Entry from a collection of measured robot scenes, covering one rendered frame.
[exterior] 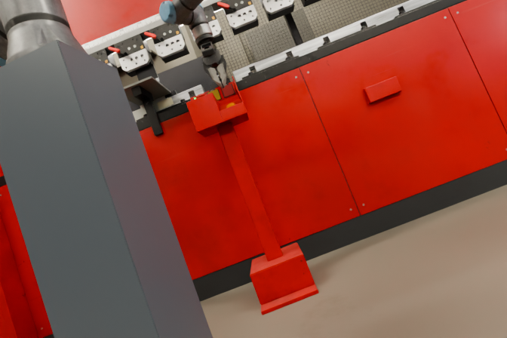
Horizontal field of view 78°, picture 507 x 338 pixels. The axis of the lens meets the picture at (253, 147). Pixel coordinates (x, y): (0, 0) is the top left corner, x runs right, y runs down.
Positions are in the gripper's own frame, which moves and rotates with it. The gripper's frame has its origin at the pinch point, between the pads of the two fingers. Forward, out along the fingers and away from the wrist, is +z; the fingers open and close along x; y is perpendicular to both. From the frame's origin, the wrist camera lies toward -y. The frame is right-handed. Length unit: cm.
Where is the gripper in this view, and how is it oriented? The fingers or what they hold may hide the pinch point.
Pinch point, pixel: (222, 84)
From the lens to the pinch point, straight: 125.8
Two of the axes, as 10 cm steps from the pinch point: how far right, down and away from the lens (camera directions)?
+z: 3.6, 9.3, -0.1
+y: 0.0, 0.1, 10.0
